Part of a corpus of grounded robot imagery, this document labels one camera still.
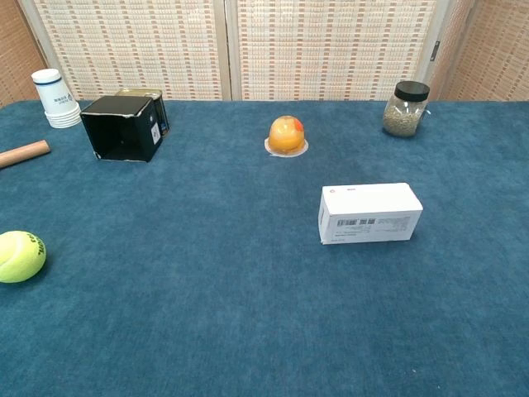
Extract yellow tennis ball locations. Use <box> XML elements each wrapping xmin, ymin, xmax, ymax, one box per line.
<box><xmin>0</xmin><ymin>230</ymin><xmax>47</xmax><ymax>285</ymax></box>

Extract white cardboard box with barcode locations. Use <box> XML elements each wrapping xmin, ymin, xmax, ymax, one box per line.
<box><xmin>317</xmin><ymin>182</ymin><xmax>424</xmax><ymax>246</ymax></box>

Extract black open cardboard box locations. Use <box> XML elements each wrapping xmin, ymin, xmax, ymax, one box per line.
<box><xmin>79</xmin><ymin>95</ymin><xmax>165</xmax><ymax>164</ymax></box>

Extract orange fruit jelly cup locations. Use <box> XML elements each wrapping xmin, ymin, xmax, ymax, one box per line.
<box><xmin>264</xmin><ymin>115</ymin><xmax>309</xmax><ymax>159</ymax></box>

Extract blue carpet table cover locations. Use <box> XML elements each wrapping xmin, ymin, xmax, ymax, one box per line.
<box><xmin>0</xmin><ymin>98</ymin><xmax>529</xmax><ymax>397</ymax></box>

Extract gold metal tin can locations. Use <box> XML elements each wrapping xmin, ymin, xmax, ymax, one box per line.
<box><xmin>114</xmin><ymin>88</ymin><xmax>170</xmax><ymax>136</ymax></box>

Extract woven folding screen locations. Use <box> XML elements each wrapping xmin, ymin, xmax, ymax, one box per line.
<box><xmin>0</xmin><ymin>0</ymin><xmax>529</xmax><ymax>109</ymax></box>

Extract glass jar with black lid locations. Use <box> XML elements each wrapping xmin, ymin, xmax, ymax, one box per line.
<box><xmin>382</xmin><ymin>80</ymin><xmax>431</xmax><ymax>138</ymax></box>

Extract stack of white paper cups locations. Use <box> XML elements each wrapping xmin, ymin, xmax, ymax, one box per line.
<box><xmin>31</xmin><ymin>68</ymin><xmax>83</xmax><ymax>130</ymax></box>

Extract wooden rolling pin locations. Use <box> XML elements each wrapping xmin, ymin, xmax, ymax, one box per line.
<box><xmin>0</xmin><ymin>139</ymin><xmax>51</xmax><ymax>170</ymax></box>

